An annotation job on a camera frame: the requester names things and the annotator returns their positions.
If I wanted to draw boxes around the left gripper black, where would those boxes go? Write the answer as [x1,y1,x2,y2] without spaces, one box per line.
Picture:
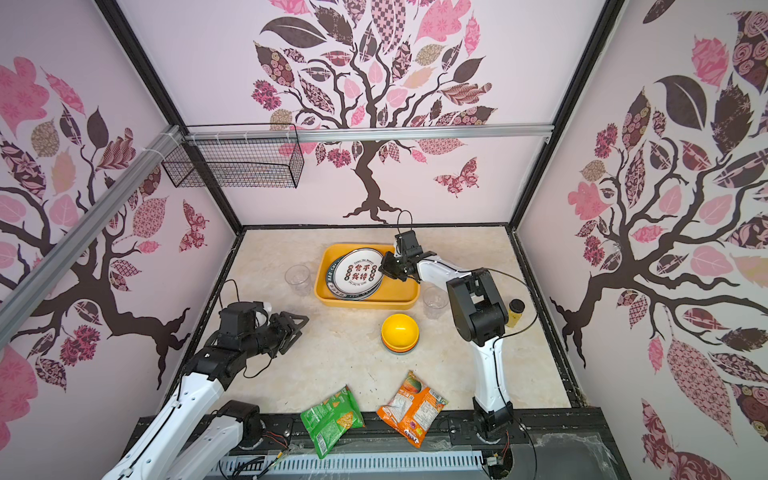
[242,311,310,359]

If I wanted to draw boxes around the yellow bowls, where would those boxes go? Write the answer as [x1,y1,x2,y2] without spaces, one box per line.
[381,314,420,354]

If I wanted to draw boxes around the plate with green rim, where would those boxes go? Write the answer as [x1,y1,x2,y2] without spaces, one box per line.
[326,258,382,301]

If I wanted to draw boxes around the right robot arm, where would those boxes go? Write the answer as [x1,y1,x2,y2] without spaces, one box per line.
[381,230,515,443]

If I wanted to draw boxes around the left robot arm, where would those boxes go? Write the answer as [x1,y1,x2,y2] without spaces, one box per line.
[104,302,309,479]

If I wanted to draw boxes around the yellow plastic bin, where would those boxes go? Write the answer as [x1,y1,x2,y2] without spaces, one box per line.
[314,243,420,310]

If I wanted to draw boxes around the clear cup front right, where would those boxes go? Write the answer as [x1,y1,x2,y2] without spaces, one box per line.
[422,286,449,320]

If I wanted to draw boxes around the clear cup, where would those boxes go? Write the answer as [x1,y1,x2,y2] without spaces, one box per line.
[422,286,449,320]
[284,264,312,296]

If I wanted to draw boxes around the clear cup left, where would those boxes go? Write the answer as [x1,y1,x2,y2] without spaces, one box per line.
[284,264,312,296]

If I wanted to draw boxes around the green snack bag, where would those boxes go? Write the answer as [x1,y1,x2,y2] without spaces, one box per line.
[300,386,366,459]

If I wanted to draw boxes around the yellow juice bottle black cap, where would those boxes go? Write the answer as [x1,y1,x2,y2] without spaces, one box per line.
[506,298,526,328]

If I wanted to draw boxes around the orange snack bag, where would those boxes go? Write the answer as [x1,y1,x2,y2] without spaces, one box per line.
[377,371,448,449]

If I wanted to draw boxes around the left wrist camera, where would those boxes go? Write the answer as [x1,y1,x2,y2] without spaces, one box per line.
[218,301,271,337]

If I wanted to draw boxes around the aluminium rail back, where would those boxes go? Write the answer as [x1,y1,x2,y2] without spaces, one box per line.
[185,123,554,143]

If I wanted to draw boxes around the aluminium rail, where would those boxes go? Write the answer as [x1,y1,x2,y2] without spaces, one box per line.
[185,123,554,143]
[1,125,183,346]

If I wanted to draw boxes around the black wire basket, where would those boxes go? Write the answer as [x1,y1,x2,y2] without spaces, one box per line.
[162,123,305,188]

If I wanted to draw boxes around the white slotted cable duct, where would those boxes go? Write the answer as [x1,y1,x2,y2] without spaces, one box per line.
[137,451,486,480]

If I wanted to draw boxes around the aluminium rail left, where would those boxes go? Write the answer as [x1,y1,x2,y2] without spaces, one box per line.
[1,125,183,346]

